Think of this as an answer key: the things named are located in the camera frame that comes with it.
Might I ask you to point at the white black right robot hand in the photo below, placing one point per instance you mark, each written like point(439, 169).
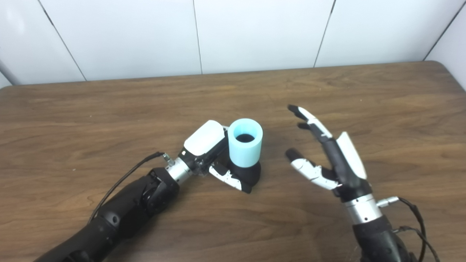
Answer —
point(342, 163)

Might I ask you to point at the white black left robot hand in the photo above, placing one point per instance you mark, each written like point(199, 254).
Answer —
point(204, 140)

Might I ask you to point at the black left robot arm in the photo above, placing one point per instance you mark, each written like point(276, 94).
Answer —
point(120, 214)

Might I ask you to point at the black flared nozzle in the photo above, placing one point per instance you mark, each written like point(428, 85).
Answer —
point(249, 174)

